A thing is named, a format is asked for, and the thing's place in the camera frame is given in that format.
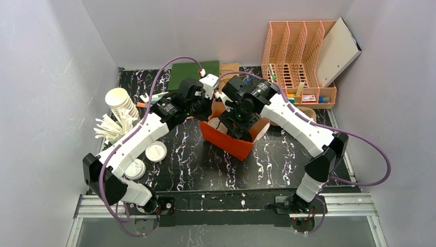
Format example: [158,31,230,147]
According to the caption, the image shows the single white cup lid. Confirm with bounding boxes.
[207,117,228,134]

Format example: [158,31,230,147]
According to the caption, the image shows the orange paper bag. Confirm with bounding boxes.
[199,118,270,161]

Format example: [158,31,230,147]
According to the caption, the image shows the white lids partial stack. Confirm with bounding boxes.
[145,141,167,163]

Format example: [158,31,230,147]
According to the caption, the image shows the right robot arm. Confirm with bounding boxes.
[214,76,349,203]

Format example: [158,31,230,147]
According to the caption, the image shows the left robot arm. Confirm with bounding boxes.
[82,74,219,206]

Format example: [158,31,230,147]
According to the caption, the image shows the green paper bag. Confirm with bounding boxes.
[168,60,220,91]

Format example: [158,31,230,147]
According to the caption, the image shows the brown kraft paper bag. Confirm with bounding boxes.
[219,63,239,82]

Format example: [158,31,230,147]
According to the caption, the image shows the stack of pulp cup carriers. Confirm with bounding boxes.
[261,104,316,129]

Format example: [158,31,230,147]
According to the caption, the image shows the red small box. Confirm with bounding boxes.
[302,94,317,103]

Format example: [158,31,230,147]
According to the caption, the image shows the tall stack paper cups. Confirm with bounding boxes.
[105,87,140,126]

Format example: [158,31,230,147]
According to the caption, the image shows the pink desk file organizer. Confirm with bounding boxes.
[261,21,337,109]

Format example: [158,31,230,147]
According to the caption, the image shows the white cup lids stack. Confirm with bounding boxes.
[124,159,146,180]

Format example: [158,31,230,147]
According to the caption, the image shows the green cup of straws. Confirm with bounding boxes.
[94,114,137,144]

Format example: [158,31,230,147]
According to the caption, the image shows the white board panel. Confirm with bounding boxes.
[315,17,362,87]

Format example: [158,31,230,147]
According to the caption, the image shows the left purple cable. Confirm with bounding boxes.
[98,56,206,238]

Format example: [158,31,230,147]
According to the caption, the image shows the purple cable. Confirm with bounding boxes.
[98,56,206,238]
[213,70,392,234]

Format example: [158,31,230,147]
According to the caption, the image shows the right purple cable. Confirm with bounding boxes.
[213,70,392,234]

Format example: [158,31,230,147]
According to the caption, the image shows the metal base rail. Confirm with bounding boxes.
[72,188,387,246]

